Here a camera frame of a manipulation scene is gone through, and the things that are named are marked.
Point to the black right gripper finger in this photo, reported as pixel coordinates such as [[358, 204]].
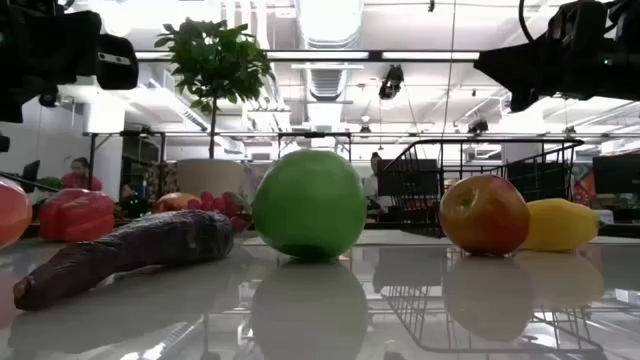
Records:
[[520, 65]]

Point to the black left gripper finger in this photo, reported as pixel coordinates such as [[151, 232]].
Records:
[[117, 62]]

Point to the yellow-red peach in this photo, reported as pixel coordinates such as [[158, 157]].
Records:
[[172, 202]]

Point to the red-yellow apple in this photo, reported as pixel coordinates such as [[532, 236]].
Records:
[[484, 215]]

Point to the red bell pepper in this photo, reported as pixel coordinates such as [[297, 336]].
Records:
[[76, 215]]

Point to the yellow lemon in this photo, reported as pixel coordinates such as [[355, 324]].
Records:
[[562, 225]]

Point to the orange-red oblong vegetable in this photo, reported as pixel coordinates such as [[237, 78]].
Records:
[[12, 212]]

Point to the red grape bunch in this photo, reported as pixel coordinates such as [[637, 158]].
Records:
[[222, 205]]

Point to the dark purple sweet potato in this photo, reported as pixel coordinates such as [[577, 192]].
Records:
[[150, 242]]

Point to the green apple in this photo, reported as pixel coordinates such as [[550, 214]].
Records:
[[310, 205]]

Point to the small black ceiling fixture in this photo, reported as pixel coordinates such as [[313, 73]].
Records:
[[478, 126]]

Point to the potted green tree white pot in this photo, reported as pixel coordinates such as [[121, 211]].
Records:
[[215, 60]]

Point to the person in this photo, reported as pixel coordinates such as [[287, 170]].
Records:
[[372, 182], [80, 177]]

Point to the large black monitor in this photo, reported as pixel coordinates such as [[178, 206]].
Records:
[[617, 175]]

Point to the small black monitor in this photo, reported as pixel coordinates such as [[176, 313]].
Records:
[[31, 172]]

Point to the long ceiling light strip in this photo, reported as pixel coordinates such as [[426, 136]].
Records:
[[320, 55]]

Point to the black ceiling-hung camera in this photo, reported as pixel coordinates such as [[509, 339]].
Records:
[[391, 82]]

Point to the colourful wall poster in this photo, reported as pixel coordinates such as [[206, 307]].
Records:
[[582, 185]]

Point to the silver ventilation duct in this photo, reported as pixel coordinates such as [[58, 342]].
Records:
[[327, 30]]

